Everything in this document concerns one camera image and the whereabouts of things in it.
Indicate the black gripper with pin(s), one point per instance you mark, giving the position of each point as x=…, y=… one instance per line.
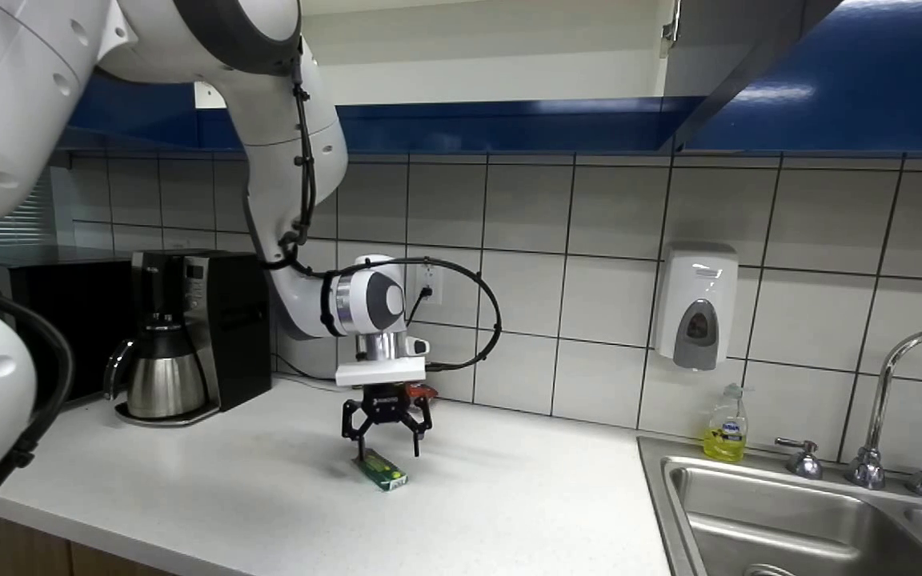
x=379, y=405

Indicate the green granola bar packet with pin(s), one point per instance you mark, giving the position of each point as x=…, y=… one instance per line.
x=379, y=469

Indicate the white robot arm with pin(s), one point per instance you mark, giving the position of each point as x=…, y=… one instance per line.
x=279, y=118

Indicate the black coffee maker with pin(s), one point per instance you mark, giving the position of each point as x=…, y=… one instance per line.
x=225, y=308

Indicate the steel coffee carafe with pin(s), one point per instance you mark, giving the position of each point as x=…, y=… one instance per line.
x=158, y=373

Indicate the white soap dispenser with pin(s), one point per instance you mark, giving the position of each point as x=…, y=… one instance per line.
x=695, y=308

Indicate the yellow dish soap bottle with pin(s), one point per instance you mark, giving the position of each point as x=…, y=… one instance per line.
x=724, y=429

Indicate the stainless steel sink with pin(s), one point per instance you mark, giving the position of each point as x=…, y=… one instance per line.
x=757, y=521

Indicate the blue upper cabinet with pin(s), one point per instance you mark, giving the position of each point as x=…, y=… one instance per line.
x=504, y=75

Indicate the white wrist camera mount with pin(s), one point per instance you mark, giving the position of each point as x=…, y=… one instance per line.
x=384, y=361

